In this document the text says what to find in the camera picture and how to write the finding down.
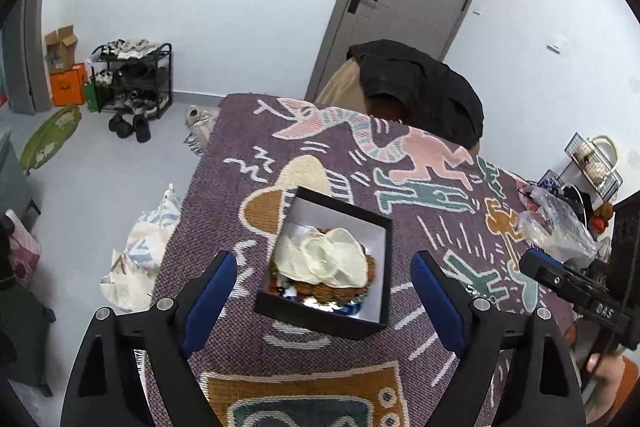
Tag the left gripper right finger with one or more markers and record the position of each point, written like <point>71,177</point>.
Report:
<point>541,386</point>

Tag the green leaf floor mat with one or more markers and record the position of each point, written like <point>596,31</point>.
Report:
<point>48,139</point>

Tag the white wall switch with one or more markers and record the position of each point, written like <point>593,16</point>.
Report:
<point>554,48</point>

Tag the orange box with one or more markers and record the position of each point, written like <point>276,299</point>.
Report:
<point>68,87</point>

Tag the white translucent pouch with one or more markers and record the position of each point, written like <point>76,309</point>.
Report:
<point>333,258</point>

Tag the clear plastic bag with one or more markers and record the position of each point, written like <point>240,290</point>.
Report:
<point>555,229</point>

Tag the black shoe rack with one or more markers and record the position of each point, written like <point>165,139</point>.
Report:
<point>132,77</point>

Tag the wire wall basket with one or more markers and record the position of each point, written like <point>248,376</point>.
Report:
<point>597,160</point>

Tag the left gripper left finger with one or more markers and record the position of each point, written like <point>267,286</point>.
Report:
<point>105,388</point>

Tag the black jewelry box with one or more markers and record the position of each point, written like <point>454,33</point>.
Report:
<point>350,313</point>

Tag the white patterned tote bag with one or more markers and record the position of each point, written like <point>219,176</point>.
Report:
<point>129,284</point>

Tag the pair of black slippers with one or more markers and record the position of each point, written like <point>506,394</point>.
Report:
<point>139,127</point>

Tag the purple patterned woven blanket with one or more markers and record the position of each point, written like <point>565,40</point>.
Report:
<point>256,371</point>

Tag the person's right hand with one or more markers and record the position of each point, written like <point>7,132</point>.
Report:
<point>609,371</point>

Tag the cardboard box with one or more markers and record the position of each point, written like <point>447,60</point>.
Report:
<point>60,49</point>

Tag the black jacket on chair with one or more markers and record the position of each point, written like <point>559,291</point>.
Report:
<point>386,54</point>

